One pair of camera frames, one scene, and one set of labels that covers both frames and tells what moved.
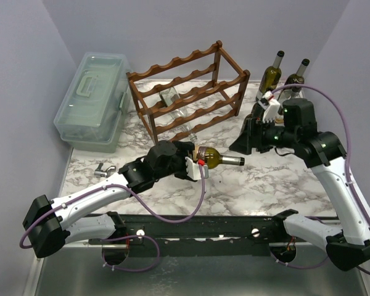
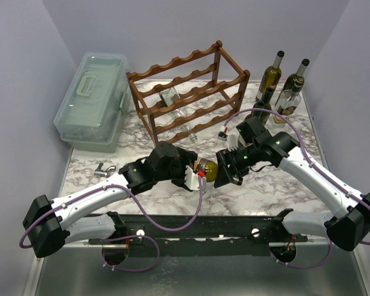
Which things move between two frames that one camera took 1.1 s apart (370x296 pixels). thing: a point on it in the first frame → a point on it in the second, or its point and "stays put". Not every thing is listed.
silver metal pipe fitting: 105,173 stays put
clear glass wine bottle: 169,95 stays put
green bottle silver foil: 271,78 stays put
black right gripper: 253,130 → 223,168
